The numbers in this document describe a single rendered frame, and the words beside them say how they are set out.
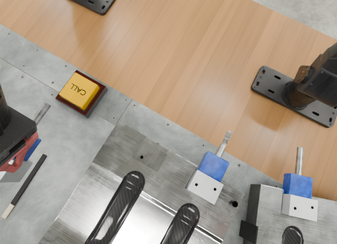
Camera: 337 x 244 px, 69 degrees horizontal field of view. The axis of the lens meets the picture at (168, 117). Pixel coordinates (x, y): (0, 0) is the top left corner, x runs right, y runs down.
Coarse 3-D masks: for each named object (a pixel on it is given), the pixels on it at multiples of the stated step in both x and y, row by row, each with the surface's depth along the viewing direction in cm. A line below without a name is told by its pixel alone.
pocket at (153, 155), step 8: (144, 144) 47; (152, 144) 46; (136, 152) 46; (144, 152) 47; (152, 152) 47; (160, 152) 47; (144, 160) 46; (152, 160) 46; (160, 160) 46; (152, 168) 46
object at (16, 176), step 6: (42, 108) 40; (48, 108) 40; (36, 114) 39; (42, 114) 40; (36, 120) 39; (36, 144) 39; (30, 150) 39; (30, 156) 40; (12, 162) 36; (24, 162) 38; (30, 162) 40; (24, 168) 39; (0, 174) 35; (6, 174) 36; (12, 174) 37; (18, 174) 38; (24, 174) 40; (0, 180) 35; (6, 180) 36; (12, 180) 38; (18, 180) 39
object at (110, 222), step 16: (128, 176) 43; (128, 192) 43; (112, 208) 42; (128, 208) 42; (192, 208) 42; (96, 224) 41; (112, 224) 42; (176, 224) 42; (192, 224) 42; (96, 240) 41; (112, 240) 41; (176, 240) 41
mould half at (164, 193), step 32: (128, 128) 45; (96, 160) 43; (128, 160) 43; (96, 192) 42; (160, 192) 42; (224, 192) 43; (64, 224) 41; (128, 224) 41; (160, 224) 41; (224, 224) 41
